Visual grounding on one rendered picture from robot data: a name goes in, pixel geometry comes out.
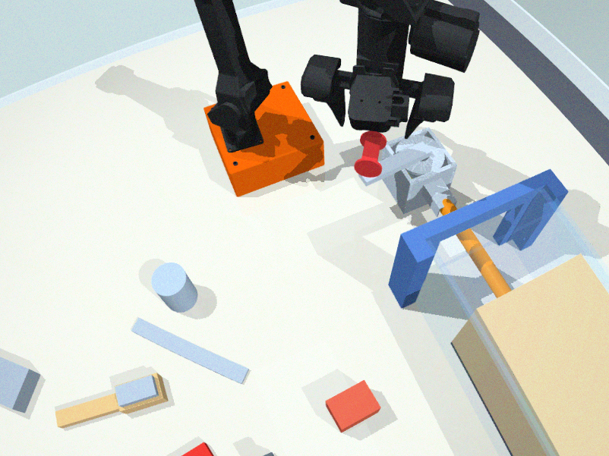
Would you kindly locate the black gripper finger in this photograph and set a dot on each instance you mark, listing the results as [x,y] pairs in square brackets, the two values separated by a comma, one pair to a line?
[415,120]
[337,105]

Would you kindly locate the light blue cylinder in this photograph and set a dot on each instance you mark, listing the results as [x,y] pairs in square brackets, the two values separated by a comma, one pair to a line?
[174,287]

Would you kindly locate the light blue flat bar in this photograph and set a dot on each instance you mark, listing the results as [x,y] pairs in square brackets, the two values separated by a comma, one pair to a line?
[190,351]

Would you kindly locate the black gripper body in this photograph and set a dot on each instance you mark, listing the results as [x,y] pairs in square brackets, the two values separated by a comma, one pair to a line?
[321,78]

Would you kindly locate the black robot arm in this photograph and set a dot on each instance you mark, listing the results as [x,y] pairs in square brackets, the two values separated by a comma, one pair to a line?
[439,32]

